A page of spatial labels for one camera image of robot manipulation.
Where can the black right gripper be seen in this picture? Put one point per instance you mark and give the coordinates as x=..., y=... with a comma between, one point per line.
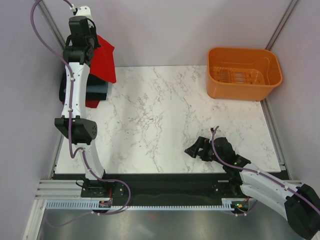
x=203, y=143

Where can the folded grey t shirt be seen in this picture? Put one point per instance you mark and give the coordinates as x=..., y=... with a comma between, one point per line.
x=98, y=89

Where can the orange plastic basket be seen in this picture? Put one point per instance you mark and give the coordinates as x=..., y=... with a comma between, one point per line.
x=242, y=73

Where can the folded black t shirt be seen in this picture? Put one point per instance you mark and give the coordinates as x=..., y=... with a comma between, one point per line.
x=91, y=80
x=89, y=96

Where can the folded dark red t shirt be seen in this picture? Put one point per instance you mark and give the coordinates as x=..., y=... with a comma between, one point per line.
x=93, y=104

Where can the white slotted cable duct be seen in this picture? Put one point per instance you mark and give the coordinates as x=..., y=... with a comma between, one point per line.
x=99, y=205

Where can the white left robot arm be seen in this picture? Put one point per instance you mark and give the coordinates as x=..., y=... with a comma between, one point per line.
x=73, y=123

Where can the aluminium frame post left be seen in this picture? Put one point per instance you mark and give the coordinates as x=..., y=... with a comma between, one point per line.
x=44, y=10

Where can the folded black t shirt top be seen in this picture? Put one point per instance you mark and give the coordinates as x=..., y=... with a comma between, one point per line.
x=91, y=80

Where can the aluminium frame rail right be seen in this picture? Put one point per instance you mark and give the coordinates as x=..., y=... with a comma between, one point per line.
x=282, y=23

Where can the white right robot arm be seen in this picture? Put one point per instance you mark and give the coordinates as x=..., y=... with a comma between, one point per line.
x=299, y=205

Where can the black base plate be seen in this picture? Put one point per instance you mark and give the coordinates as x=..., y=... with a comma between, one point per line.
x=163, y=189

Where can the folded black t shirt lower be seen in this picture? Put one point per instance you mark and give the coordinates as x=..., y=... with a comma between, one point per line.
x=89, y=96

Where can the bright red t shirt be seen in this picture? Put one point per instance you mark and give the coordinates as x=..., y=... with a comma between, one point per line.
x=103, y=63

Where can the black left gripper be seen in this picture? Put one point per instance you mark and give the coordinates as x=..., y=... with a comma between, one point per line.
x=92, y=30

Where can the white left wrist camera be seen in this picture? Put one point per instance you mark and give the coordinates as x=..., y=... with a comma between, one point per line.
x=84, y=10

